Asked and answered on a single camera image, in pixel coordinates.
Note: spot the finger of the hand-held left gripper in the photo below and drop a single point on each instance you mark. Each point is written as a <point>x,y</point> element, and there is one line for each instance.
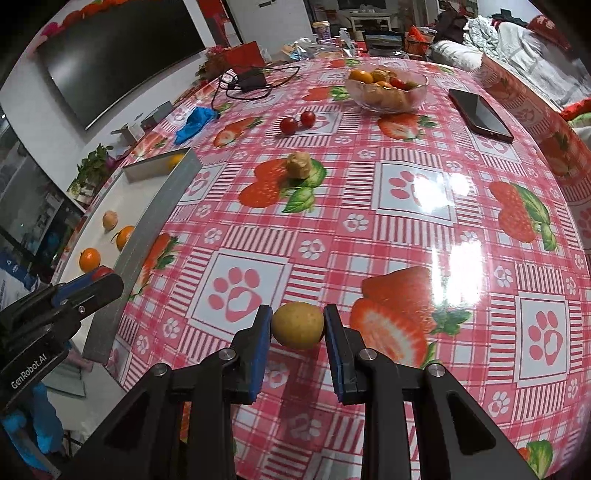
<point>99,295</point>
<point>69,286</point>

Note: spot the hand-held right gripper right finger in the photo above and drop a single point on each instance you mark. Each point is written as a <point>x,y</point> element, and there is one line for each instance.
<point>336,350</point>

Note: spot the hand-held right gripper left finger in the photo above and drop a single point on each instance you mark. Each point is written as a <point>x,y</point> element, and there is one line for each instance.
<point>261,350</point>

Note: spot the red cherry tomato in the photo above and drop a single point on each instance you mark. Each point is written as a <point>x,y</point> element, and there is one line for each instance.
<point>102,271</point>
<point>288,125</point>
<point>398,83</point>
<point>308,118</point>

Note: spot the orange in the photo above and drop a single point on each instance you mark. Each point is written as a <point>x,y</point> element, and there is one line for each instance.
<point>360,76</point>
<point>89,259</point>
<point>124,236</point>

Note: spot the small yellow potato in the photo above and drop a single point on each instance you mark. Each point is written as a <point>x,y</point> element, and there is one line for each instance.
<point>298,325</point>

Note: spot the white rectangular tray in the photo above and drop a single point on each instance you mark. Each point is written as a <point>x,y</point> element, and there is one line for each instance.
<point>152,221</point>

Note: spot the person's left forearm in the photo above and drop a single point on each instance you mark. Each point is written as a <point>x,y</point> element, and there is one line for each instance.
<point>32,424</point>

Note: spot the glass aquarium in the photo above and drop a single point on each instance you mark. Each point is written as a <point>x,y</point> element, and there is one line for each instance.
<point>32,198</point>

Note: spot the green potted plant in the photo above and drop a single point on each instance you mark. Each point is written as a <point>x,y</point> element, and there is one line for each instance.
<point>94,166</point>

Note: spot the small white box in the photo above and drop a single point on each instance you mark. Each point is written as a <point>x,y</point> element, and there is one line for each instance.
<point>129,131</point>

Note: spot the small grey box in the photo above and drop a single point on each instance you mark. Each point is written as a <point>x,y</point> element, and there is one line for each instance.
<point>157,114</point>

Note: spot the black television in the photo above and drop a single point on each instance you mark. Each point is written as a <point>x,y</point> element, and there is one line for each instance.
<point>120,55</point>

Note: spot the glass bowl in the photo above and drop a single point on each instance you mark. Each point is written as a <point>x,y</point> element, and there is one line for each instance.
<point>387,99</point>

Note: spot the black power adapter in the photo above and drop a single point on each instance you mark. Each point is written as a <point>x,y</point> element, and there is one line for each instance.
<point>251,81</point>

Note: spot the black smartphone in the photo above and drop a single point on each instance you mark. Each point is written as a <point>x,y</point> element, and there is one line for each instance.
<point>480,115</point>

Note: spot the red gift box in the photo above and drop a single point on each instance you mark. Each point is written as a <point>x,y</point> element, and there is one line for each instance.
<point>242,55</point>

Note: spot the white lidded jar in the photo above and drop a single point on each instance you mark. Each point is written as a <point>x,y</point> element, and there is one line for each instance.
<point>323,30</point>

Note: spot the red basket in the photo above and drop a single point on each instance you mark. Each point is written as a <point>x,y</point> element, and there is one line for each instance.
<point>419,40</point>

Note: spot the red pillow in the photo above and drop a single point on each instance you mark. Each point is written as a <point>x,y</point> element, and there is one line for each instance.
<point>549,26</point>

